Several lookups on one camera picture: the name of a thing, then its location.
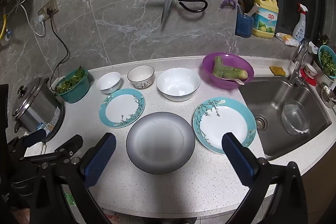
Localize white bowl with black pattern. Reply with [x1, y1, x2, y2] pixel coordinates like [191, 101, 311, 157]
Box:
[127, 66, 155, 89]

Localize large white bowl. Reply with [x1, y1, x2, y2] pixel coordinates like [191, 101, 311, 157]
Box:
[156, 68, 201, 102]

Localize yellow dish soap bottle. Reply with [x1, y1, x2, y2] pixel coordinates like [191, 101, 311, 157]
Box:
[252, 0, 281, 39]

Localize small plain white bowl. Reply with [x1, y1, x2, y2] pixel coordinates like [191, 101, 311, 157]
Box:
[96, 72, 122, 94]

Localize green leafy vegetables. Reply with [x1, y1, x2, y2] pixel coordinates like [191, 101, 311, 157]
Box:
[55, 64, 88, 94]

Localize white cloth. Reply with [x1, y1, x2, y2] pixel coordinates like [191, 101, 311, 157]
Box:
[34, 142, 48, 154]

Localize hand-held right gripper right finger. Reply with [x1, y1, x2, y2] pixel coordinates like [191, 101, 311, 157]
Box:
[222, 132, 306, 224]

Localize clear glass bowl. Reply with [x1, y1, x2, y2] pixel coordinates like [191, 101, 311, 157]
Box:
[281, 101, 310, 135]

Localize large teal rim floral plate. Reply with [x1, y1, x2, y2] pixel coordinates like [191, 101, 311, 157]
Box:
[193, 97, 257, 154]

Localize yellow sponge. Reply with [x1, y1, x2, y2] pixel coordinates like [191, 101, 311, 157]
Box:
[269, 66, 286, 76]

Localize small steel pot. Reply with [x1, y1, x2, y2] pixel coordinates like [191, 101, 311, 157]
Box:
[322, 84, 336, 108]

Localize white plastic utensil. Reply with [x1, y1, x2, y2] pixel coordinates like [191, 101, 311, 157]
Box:
[222, 77, 245, 85]

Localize teal plastic basin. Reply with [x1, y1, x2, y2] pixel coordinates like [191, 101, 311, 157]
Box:
[55, 70, 91, 104]

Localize grey gradient deep plate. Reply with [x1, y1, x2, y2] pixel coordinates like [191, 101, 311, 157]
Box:
[126, 112, 195, 175]

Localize yellow gas hose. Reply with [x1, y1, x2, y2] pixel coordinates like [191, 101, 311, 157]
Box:
[0, 7, 8, 41]

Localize white spray bottle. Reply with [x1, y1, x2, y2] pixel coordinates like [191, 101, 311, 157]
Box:
[292, 4, 308, 42]

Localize red mat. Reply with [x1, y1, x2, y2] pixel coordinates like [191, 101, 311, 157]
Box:
[301, 68, 317, 86]

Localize white and yellow packet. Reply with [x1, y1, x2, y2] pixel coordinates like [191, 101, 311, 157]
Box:
[275, 32, 300, 46]

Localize wall socket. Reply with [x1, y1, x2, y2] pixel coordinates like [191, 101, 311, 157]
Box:
[37, 0, 59, 20]

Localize black power cable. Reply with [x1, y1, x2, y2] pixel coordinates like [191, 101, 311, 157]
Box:
[47, 9, 69, 88]

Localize long peeled green stem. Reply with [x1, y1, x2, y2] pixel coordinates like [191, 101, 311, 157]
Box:
[222, 68, 248, 81]

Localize small patterned cup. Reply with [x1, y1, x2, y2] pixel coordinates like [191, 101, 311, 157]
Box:
[304, 64, 319, 78]

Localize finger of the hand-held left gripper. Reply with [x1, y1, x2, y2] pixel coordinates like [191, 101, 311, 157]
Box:
[20, 134, 84, 165]
[7, 129, 47, 159]

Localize small teal rim floral plate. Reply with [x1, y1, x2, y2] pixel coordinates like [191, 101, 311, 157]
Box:
[99, 88, 146, 128]

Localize teal colander with greens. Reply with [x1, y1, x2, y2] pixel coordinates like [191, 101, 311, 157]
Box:
[318, 45, 336, 77]

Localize blue utensil holder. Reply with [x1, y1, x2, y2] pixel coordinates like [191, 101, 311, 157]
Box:
[235, 5, 255, 38]

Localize stainless steel rice cooker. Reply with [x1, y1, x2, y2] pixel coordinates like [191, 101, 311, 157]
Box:
[12, 76, 66, 143]

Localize white brush handle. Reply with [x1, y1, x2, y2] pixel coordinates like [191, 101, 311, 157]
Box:
[245, 3, 260, 17]

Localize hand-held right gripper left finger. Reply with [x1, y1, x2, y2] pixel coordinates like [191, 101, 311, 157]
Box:
[31, 132, 117, 224]

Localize white power cable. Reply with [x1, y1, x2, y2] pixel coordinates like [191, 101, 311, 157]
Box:
[16, 0, 46, 37]

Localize thick peeled green stem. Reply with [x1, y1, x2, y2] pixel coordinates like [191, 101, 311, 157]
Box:
[212, 56, 227, 78]

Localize chrome faucet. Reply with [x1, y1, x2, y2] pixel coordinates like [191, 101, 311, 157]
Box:
[288, 38, 310, 86]

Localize purple plastic basin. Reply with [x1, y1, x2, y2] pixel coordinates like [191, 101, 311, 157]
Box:
[202, 52, 255, 90]

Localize stainless steel sink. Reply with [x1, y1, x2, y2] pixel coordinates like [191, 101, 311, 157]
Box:
[240, 77, 332, 161]

